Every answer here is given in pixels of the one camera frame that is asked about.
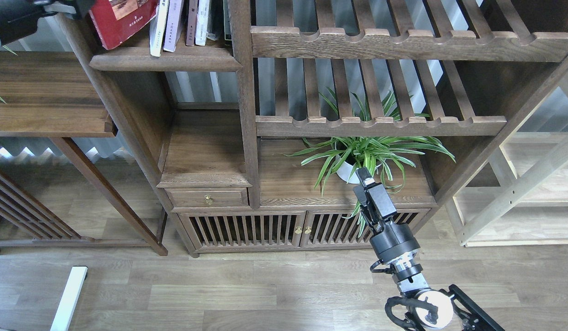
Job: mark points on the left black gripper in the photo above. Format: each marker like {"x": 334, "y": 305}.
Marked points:
{"x": 19, "y": 18}

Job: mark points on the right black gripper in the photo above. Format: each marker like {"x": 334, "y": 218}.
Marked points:
{"x": 389, "y": 239}

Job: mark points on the red book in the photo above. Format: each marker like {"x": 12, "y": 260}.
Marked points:
{"x": 117, "y": 20}

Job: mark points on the yellow green book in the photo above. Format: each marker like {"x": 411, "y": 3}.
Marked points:
{"x": 157, "y": 28}

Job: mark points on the pale purple white book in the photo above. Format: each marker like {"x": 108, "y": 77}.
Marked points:
{"x": 173, "y": 25}

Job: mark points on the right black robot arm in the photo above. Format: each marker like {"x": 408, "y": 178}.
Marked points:
{"x": 418, "y": 307}

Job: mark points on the light wooden shelf unit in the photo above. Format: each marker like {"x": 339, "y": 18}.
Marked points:
{"x": 530, "y": 204}

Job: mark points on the white plant pot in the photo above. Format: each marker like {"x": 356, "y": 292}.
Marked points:
{"x": 345, "y": 171}

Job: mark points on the green spider plant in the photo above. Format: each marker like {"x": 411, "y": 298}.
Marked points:
{"x": 384, "y": 156}

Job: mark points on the green plant leaves at left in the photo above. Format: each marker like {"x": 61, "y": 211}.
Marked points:
{"x": 4, "y": 47}

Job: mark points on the dark wooden side table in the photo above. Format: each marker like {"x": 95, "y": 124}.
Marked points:
{"x": 49, "y": 95}

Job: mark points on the dark wooden bookshelf cabinet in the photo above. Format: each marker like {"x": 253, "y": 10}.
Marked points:
{"x": 222, "y": 121}

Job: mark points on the dark wooden slatted rack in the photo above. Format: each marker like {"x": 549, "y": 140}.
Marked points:
{"x": 29, "y": 215}

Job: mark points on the brown upright book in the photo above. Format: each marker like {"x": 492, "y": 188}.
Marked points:
{"x": 191, "y": 22}

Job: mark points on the white upright book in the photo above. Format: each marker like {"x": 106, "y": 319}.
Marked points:
{"x": 201, "y": 34}

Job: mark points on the dark green upright book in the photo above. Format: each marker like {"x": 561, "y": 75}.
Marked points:
{"x": 227, "y": 25}

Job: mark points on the white base bar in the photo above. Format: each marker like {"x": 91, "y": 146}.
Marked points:
{"x": 69, "y": 299}

